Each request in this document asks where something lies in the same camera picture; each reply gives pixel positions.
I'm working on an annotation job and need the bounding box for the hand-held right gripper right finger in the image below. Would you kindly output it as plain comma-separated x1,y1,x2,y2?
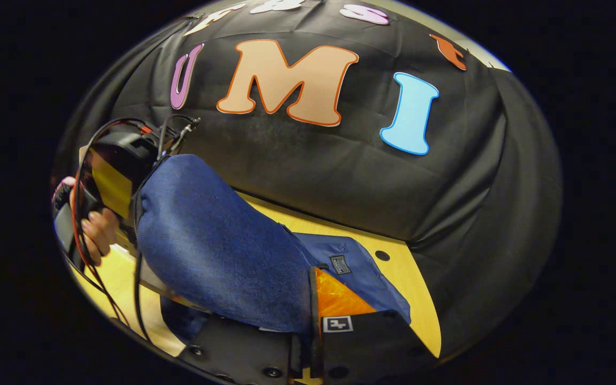
307,266,441,385

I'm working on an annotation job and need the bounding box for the blue schoolbag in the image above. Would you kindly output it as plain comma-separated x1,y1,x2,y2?
132,154,413,344

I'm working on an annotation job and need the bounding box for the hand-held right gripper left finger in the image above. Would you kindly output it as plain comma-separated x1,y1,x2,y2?
179,315,303,385

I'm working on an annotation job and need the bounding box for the red cable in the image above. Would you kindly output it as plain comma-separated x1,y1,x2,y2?
69,119,153,328

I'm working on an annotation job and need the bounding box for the black backdrop cloth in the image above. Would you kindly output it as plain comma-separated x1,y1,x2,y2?
54,0,563,359

